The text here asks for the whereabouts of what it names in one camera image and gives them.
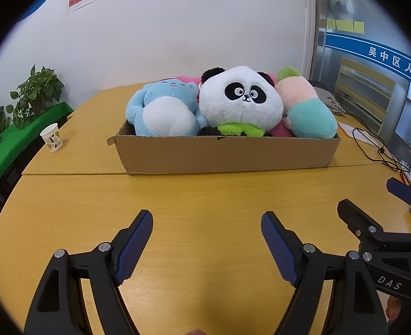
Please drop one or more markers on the white power strip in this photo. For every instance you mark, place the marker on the white power strip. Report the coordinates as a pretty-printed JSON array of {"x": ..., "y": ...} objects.
[{"x": 405, "y": 169}]

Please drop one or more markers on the person's right hand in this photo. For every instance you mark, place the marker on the person's right hand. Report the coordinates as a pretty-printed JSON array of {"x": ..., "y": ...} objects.
[{"x": 393, "y": 309}]

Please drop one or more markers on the grey cloth bag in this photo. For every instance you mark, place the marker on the grey cloth bag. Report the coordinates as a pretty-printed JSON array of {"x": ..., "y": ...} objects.
[{"x": 331, "y": 101}]

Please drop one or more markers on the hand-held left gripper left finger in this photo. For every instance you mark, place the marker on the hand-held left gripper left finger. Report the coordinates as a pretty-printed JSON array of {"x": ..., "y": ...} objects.
[{"x": 135, "y": 247}]

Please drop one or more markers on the metal partition frame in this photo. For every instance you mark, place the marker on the metal partition frame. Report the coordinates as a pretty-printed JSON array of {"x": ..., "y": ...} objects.
[{"x": 318, "y": 24}]

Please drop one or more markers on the large potted green plant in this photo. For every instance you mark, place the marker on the large potted green plant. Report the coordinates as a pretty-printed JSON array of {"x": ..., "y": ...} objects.
[{"x": 38, "y": 90}]

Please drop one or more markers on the green cloth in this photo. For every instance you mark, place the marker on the green cloth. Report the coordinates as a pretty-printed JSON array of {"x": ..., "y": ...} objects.
[{"x": 13, "y": 146}]

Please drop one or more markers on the panda plush toy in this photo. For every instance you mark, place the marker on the panda plush toy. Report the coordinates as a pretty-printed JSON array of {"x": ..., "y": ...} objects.
[{"x": 223, "y": 108}]

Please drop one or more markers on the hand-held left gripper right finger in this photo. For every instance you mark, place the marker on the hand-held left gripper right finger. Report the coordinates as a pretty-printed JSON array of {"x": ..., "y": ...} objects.
[{"x": 278, "y": 247}]

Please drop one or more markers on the yellow sticky note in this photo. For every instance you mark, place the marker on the yellow sticky note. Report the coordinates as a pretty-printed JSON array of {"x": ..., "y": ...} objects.
[
  {"x": 359, "y": 27},
  {"x": 345, "y": 25},
  {"x": 331, "y": 24}
]

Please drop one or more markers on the blue plush toy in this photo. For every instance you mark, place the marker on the blue plush toy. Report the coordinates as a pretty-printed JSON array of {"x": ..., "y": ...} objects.
[{"x": 163, "y": 111}]

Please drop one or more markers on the white paper sheet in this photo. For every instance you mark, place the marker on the white paper sheet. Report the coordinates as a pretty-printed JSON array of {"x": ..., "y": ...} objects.
[{"x": 346, "y": 131}]

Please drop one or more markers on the white paper cup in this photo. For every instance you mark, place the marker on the white paper cup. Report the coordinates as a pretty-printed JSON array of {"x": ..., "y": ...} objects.
[{"x": 52, "y": 139}]

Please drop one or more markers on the cardboard box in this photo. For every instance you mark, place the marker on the cardboard box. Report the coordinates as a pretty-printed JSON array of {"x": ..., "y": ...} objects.
[{"x": 226, "y": 155}]

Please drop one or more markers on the pastel pink teal plush toy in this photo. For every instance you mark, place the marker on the pastel pink teal plush toy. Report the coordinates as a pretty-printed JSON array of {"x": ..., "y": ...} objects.
[{"x": 310, "y": 115}]

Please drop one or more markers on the blue banner strip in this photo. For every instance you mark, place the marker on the blue banner strip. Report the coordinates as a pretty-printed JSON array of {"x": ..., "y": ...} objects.
[{"x": 359, "y": 47}]

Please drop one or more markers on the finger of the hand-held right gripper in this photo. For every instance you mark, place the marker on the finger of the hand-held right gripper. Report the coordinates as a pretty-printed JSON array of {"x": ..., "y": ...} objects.
[
  {"x": 402, "y": 189},
  {"x": 360, "y": 221}
]

